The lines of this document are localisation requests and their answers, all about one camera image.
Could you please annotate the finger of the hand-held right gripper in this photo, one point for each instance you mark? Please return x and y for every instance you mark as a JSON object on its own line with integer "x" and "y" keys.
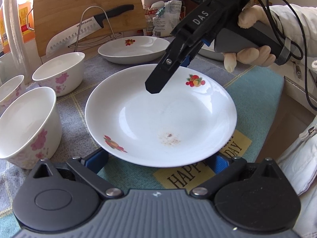
{"x": 186, "y": 60}
{"x": 161, "y": 76}

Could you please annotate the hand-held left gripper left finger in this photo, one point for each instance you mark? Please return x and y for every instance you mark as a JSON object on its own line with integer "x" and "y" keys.
{"x": 95, "y": 160}

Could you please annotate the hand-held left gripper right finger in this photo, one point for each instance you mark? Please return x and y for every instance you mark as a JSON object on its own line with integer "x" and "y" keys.
{"x": 221, "y": 164}

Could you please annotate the white floral bowl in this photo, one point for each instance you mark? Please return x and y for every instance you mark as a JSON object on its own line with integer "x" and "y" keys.
{"x": 10, "y": 89}
{"x": 27, "y": 129}
{"x": 62, "y": 72}

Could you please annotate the person's right forearm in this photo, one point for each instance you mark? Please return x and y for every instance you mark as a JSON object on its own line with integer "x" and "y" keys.
{"x": 294, "y": 27}

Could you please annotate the person's right hand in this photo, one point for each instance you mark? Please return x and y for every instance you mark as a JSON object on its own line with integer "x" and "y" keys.
{"x": 255, "y": 55}

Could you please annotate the grey and blue checked mat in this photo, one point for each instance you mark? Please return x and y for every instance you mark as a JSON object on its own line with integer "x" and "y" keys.
{"x": 73, "y": 119}

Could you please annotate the white plastic food bag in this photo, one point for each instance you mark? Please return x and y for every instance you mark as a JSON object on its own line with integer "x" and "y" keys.
{"x": 166, "y": 17}

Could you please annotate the red print food bag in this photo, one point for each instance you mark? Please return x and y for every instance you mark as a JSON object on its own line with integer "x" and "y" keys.
{"x": 148, "y": 17}

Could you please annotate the person's light jacket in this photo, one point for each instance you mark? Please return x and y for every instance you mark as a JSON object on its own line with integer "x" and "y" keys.
{"x": 297, "y": 166}

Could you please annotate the bamboo cutting board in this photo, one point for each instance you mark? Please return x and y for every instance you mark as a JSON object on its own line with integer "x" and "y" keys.
{"x": 74, "y": 0}

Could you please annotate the orange cooking oil bottle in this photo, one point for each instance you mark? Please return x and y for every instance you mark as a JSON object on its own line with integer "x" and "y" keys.
{"x": 24, "y": 17}

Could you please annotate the clear plastic wrap roll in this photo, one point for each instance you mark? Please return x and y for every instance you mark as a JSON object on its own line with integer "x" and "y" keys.
{"x": 13, "y": 29}

